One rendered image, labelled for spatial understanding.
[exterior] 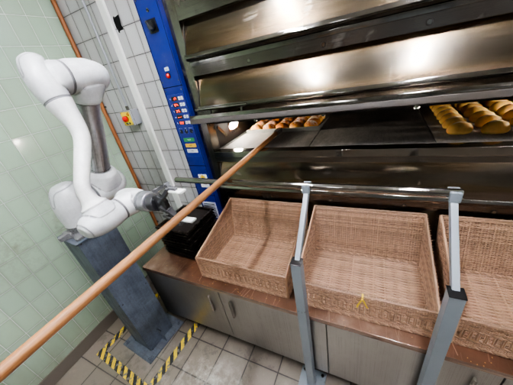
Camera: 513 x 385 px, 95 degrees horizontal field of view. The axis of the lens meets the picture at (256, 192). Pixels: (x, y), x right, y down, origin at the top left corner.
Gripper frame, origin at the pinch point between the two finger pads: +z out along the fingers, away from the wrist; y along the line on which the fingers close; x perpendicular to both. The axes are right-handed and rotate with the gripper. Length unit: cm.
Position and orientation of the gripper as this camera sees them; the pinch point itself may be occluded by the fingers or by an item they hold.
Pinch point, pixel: (187, 206)
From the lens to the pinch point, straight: 97.2
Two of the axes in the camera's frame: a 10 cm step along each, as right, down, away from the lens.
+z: 8.9, 0.7, -4.5
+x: -4.2, 4.9, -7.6
